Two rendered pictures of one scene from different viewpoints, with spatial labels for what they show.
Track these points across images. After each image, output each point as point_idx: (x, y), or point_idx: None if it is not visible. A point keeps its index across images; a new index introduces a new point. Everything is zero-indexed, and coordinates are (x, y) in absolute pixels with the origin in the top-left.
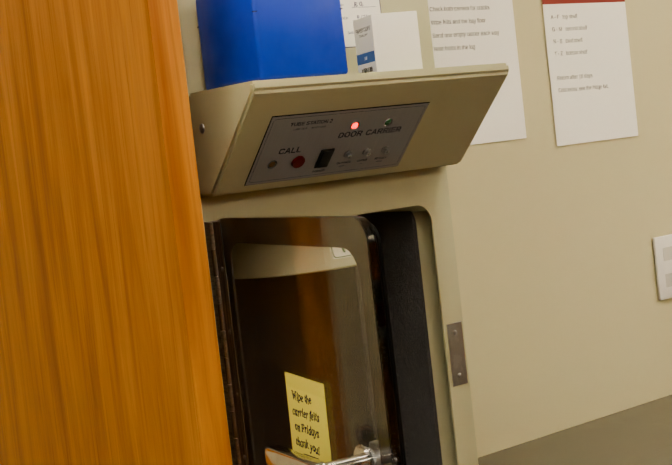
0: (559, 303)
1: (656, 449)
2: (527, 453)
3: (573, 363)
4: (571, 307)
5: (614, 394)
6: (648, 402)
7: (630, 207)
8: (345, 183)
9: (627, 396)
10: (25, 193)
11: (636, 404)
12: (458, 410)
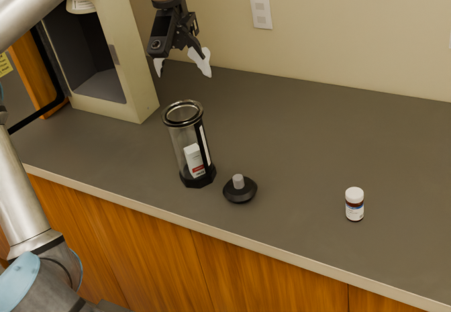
0: (362, 27)
1: (309, 121)
2: (298, 88)
3: (368, 58)
4: (371, 31)
5: (397, 82)
6: (409, 96)
7: None
8: None
9: (408, 87)
10: None
11: (415, 93)
12: (118, 72)
